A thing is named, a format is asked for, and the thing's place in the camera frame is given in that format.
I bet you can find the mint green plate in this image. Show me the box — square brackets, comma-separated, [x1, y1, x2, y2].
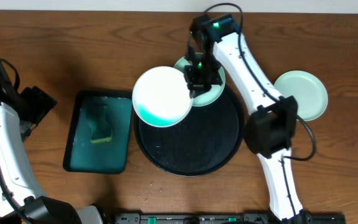
[174, 57, 226, 106]
[274, 70, 328, 121]

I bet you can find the white plate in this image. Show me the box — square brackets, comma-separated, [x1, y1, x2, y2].
[132, 66, 193, 128]

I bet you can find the green yellow sponge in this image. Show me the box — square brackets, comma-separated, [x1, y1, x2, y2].
[85, 105, 112, 144]

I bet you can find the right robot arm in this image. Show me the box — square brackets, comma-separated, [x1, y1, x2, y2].
[185, 14, 310, 223]

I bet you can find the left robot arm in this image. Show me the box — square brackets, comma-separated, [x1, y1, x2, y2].
[0, 58, 108, 224]

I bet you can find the round black serving tray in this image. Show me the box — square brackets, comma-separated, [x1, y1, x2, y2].
[134, 86, 245, 177]

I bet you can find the black rectangular sponge tray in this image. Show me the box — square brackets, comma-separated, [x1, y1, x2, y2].
[63, 90, 133, 174]

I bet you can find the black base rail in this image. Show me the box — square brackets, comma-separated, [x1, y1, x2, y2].
[112, 212, 346, 224]

